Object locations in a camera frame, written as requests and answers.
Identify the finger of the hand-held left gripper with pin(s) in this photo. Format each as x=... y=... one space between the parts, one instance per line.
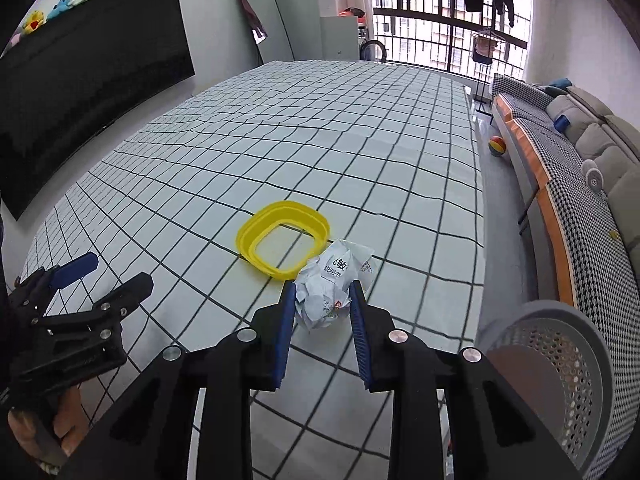
x=132 y=290
x=75 y=266

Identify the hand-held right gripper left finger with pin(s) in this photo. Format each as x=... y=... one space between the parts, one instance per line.
x=284 y=340

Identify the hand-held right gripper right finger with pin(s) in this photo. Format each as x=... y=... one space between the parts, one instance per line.
x=359 y=340

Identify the white paper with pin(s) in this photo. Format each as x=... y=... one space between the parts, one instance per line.
x=330 y=280

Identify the grey perforated basket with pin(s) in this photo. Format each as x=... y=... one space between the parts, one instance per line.
x=595 y=360

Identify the person's left hand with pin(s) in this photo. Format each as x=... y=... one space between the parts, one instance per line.
x=70 y=415

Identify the black television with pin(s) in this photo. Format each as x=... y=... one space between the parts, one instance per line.
x=90 y=85

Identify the white grid tablecloth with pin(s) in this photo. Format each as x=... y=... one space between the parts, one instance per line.
x=250 y=135

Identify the colourful striped ball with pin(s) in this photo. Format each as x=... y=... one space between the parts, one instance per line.
x=497 y=146

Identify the row of plush toys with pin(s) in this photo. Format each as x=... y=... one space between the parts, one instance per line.
x=62 y=5

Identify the grey sofa with houndstooth cover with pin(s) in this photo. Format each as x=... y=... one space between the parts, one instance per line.
x=575 y=185

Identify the small blue box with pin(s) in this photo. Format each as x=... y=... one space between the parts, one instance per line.
x=562 y=124

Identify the leaning mirror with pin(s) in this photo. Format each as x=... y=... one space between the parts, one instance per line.
x=270 y=25

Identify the white cabinet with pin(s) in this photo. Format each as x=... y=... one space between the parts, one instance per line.
x=340 y=37

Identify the window grille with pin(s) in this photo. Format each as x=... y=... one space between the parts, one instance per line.
x=425 y=35

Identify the drying rack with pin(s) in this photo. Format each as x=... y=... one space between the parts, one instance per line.
x=484 y=47

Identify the blue cloth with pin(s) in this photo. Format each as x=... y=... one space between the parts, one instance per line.
x=560 y=85

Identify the black round frame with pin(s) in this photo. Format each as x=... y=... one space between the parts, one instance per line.
x=382 y=47

